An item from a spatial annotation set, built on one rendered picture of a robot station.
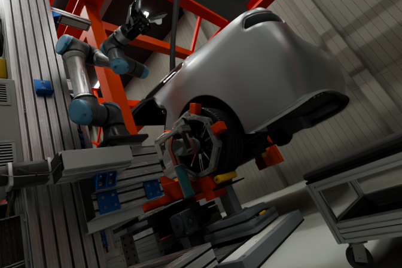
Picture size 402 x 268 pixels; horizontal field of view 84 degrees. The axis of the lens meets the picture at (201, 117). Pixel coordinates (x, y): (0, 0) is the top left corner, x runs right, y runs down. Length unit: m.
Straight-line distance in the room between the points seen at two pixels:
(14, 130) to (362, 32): 5.76
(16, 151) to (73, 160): 0.33
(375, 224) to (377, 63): 4.98
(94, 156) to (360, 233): 0.94
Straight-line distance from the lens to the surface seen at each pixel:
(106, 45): 1.19
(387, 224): 0.90
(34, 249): 1.15
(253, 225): 1.71
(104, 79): 2.49
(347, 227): 0.95
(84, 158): 0.93
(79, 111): 1.17
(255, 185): 6.54
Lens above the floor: 0.38
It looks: 20 degrees up
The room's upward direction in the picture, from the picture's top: 24 degrees counter-clockwise
